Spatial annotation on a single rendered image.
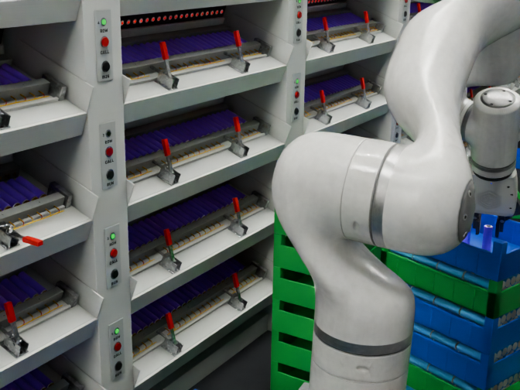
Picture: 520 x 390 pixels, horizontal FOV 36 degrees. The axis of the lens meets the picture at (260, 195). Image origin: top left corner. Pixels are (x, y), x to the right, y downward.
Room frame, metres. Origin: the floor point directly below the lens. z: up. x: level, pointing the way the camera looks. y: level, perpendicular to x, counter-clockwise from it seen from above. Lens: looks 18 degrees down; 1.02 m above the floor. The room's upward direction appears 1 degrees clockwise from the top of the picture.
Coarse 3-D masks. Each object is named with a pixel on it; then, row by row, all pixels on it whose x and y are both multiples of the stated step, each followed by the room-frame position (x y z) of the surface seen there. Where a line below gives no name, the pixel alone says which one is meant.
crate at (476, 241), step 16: (512, 224) 1.63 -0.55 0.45; (480, 240) 1.64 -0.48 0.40; (496, 240) 1.44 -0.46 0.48; (512, 240) 1.63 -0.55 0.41; (432, 256) 1.55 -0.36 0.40; (448, 256) 1.52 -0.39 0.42; (464, 256) 1.49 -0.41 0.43; (480, 256) 1.46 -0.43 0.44; (496, 256) 1.43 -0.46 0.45; (512, 256) 1.45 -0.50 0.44; (480, 272) 1.46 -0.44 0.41; (496, 272) 1.43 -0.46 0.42; (512, 272) 1.46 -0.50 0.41
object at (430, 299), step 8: (416, 288) 1.59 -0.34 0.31; (416, 296) 1.59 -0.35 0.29; (424, 296) 1.57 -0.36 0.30; (432, 296) 1.55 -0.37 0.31; (440, 304) 1.53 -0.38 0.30; (448, 304) 1.52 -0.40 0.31; (456, 304) 1.51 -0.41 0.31; (456, 312) 1.50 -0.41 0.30; (464, 312) 1.49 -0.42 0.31; (472, 312) 1.48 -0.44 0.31; (512, 312) 1.49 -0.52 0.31; (472, 320) 1.48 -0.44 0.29; (480, 320) 1.46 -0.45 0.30; (504, 320) 1.47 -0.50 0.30
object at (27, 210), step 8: (32, 200) 1.33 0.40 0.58; (40, 200) 1.33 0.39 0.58; (48, 200) 1.34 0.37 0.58; (56, 200) 1.35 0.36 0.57; (16, 208) 1.29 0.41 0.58; (24, 208) 1.30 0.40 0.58; (32, 208) 1.31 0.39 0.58; (40, 208) 1.32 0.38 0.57; (48, 208) 1.34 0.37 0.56; (56, 208) 1.35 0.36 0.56; (0, 216) 1.25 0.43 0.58; (8, 216) 1.26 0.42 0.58; (16, 216) 1.28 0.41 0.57; (24, 216) 1.29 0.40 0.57; (48, 216) 1.32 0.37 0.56; (24, 224) 1.27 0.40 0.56
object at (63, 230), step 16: (0, 160) 1.41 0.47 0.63; (32, 160) 1.44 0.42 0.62; (32, 176) 1.44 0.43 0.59; (48, 176) 1.42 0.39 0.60; (64, 176) 1.40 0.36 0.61; (48, 192) 1.40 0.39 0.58; (64, 192) 1.38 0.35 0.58; (80, 192) 1.38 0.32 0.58; (80, 208) 1.38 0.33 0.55; (32, 224) 1.30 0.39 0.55; (48, 224) 1.31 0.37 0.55; (64, 224) 1.33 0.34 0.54; (80, 224) 1.34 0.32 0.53; (48, 240) 1.28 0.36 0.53; (64, 240) 1.32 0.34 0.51; (80, 240) 1.36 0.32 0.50; (0, 256) 1.19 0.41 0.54; (16, 256) 1.22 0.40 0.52; (32, 256) 1.26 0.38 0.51; (0, 272) 1.20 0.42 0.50
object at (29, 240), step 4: (12, 228) 1.22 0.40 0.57; (8, 232) 1.22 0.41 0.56; (12, 232) 1.22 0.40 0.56; (12, 236) 1.21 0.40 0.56; (16, 236) 1.21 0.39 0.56; (20, 236) 1.21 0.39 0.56; (24, 236) 1.21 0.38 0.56; (28, 236) 1.20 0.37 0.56; (24, 240) 1.20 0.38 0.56; (28, 240) 1.19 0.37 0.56; (32, 240) 1.19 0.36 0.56; (36, 240) 1.19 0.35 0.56; (40, 240) 1.19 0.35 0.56; (32, 244) 1.19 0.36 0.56; (36, 244) 1.18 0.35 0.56; (40, 244) 1.18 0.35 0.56
